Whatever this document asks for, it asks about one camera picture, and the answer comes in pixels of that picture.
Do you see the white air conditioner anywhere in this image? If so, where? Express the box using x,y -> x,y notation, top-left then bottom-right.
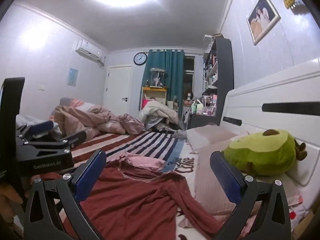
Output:
75,40 -> 105,67

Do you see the yellow shelf unit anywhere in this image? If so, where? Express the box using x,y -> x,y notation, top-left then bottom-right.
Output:
140,86 -> 169,111

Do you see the dark red garment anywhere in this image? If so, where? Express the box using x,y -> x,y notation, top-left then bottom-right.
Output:
37,159 -> 225,240

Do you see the light grey cloth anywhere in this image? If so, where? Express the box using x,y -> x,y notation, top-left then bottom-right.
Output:
16,116 -> 62,138

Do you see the small pale pink pillow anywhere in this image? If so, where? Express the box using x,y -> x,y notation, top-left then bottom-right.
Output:
186,124 -> 241,152

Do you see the teal curtain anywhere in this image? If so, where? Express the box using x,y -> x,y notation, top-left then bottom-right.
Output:
141,49 -> 186,111

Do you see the pink shiny bag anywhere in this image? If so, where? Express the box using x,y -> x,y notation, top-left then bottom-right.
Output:
117,113 -> 145,136

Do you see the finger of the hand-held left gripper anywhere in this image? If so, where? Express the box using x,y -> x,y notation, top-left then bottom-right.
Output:
17,121 -> 55,141
59,131 -> 87,148

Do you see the round wall clock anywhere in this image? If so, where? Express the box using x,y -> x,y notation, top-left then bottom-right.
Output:
133,52 -> 148,66

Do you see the window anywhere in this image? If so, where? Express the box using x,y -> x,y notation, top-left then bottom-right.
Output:
184,56 -> 196,101

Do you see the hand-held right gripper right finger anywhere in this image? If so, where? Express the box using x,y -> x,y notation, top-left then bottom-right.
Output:
209,151 -> 293,240

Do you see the cream garment pile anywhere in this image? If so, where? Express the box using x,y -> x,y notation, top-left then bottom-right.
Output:
139,99 -> 179,131

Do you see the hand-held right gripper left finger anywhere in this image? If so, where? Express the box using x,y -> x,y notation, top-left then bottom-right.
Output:
24,149 -> 108,240

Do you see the dark tall bookshelf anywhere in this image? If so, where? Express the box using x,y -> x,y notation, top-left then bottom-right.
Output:
201,34 -> 234,127

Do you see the white bed headboard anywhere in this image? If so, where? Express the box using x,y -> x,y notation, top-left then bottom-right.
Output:
219,58 -> 320,207

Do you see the white door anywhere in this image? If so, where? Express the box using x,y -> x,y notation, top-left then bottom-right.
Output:
103,65 -> 133,109

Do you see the glass display case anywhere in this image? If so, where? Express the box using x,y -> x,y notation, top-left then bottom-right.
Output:
149,68 -> 166,89

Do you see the green avocado plush toy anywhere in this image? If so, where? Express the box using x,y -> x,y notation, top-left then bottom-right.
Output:
223,129 -> 308,176

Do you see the pink garment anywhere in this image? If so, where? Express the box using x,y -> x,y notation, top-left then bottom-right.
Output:
106,151 -> 166,172

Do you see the large pink quilted pillow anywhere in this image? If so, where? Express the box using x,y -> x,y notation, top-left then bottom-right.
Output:
194,150 -> 302,217

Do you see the framed wall picture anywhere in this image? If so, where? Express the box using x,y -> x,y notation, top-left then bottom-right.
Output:
247,0 -> 281,46

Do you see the striped fleece blanket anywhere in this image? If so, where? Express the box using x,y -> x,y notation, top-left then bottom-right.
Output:
30,129 -> 199,180

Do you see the blue wall poster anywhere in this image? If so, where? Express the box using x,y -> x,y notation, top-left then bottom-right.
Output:
68,67 -> 79,87

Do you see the pink crumpled duvet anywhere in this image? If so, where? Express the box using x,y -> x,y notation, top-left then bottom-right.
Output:
49,99 -> 126,141

